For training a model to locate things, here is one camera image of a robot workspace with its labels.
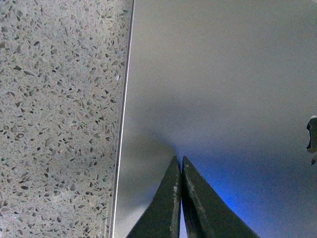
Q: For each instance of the left gripper dark top-camera left finger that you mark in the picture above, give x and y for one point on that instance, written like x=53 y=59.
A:
x=161 y=219

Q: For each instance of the silver laptop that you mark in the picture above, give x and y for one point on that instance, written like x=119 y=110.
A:
x=231 y=85

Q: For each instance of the left gripper dark top-camera right finger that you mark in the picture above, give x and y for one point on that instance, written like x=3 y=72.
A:
x=206 y=214

